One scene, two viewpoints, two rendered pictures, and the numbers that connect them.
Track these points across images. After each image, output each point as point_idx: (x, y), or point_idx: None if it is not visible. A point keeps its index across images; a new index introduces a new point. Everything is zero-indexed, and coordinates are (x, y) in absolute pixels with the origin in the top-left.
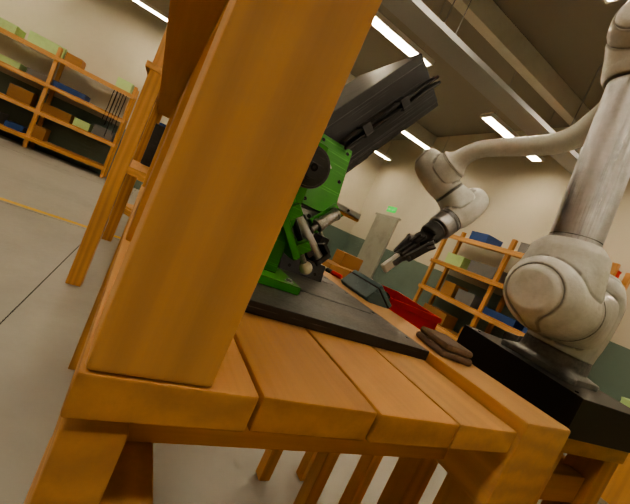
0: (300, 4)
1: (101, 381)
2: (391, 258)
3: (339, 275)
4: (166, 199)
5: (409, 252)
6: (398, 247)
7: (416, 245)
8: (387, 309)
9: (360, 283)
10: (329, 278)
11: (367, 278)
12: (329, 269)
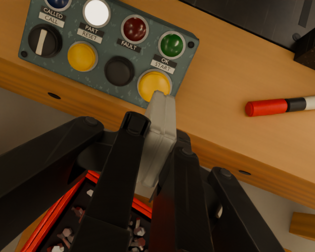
0: None
1: None
2: (159, 110)
3: (253, 101)
4: None
5: (86, 136)
6: (225, 190)
7: (84, 214)
8: (17, 38)
9: (121, 2)
10: (209, 18)
11: (116, 2)
12: (292, 98)
